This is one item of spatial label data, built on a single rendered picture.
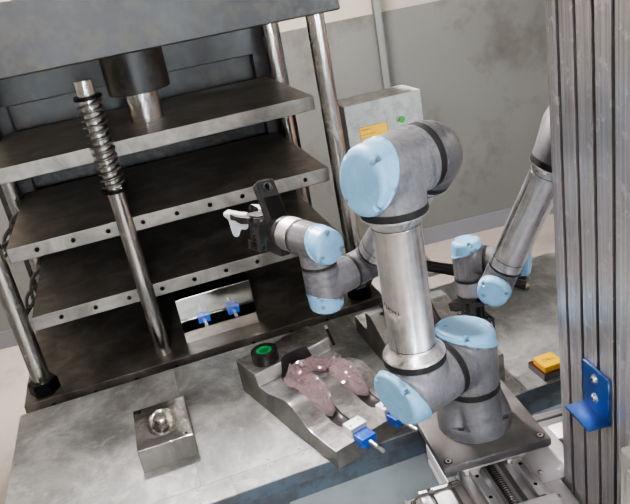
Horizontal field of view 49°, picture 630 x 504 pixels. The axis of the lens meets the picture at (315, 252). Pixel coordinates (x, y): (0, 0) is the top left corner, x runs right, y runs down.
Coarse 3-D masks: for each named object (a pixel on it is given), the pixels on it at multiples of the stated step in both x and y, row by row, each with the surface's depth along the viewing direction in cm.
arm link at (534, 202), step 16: (544, 128) 140; (544, 144) 139; (544, 160) 140; (528, 176) 145; (544, 176) 142; (528, 192) 145; (544, 192) 143; (512, 208) 151; (528, 208) 146; (544, 208) 145; (512, 224) 150; (528, 224) 148; (512, 240) 151; (528, 240) 150; (496, 256) 155; (512, 256) 152; (496, 272) 156; (512, 272) 154; (480, 288) 157; (496, 288) 155; (512, 288) 158; (496, 304) 157
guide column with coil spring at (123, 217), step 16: (80, 80) 209; (80, 96) 208; (96, 112) 210; (96, 128) 211; (96, 144) 213; (112, 160) 216; (112, 176) 217; (112, 208) 222; (128, 208) 223; (128, 224) 224; (128, 240) 226; (128, 256) 228; (144, 272) 231; (144, 288) 232; (144, 304) 235; (160, 320) 239; (160, 336) 240; (160, 352) 242
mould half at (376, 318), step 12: (432, 300) 215; (444, 300) 214; (372, 312) 214; (444, 312) 211; (456, 312) 211; (360, 324) 225; (372, 324) 211; (384, 324) 209; (372, 336) 215; (384, 336) 206; (372, 348) 219; (504, 372) 191
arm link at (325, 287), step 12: (336, 264) 142; (348, 264) 145; (312, 276) 140; (324, 276) 140; (336, 276) 142; (348, 276) 144; (312, 288) 142; (324, 288) 141; (336, 288) 142; (348, 288) 145; (312, 300) 143; (324, 300) 142; (336, 300) 143; (324, 312) 143
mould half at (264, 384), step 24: (288, 336) 214; (312, 336) 212; (240, 360) 206; (360, 360) 197; (264, 384) 199; (336, 384) 189; (288, 408) 185; (312, 408) 183; (360, 408) 183; (312, 432) 177; (336, 432) 176; (384, 432) 177; (336, 456) 170
